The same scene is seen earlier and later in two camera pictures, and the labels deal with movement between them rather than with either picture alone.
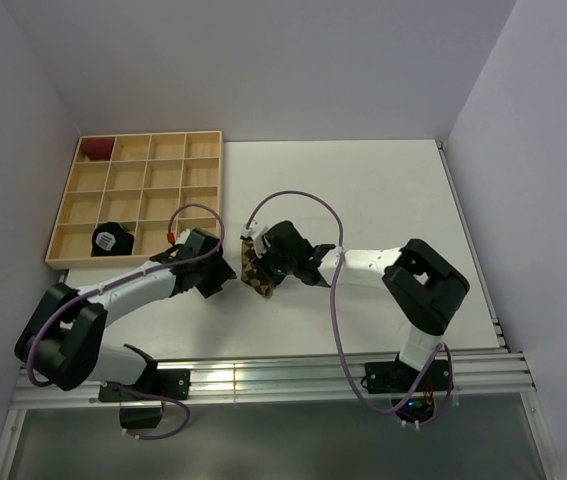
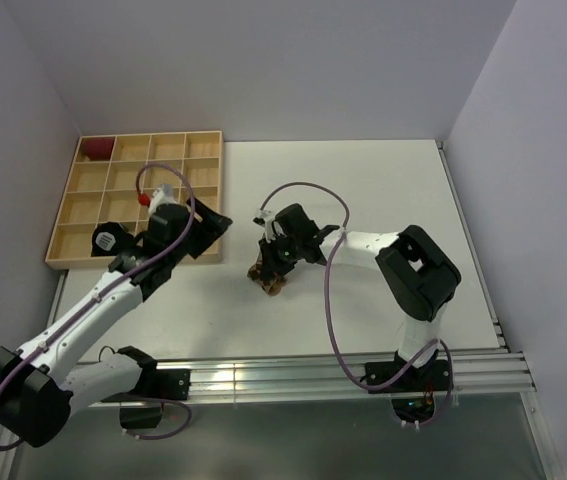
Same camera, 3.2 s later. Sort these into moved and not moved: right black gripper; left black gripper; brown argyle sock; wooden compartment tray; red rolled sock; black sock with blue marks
Moved: brown argyle sock; right black gripper; left black gripper
Not moved: black sock with blue marks; red rolled sock; wooden compartment tray
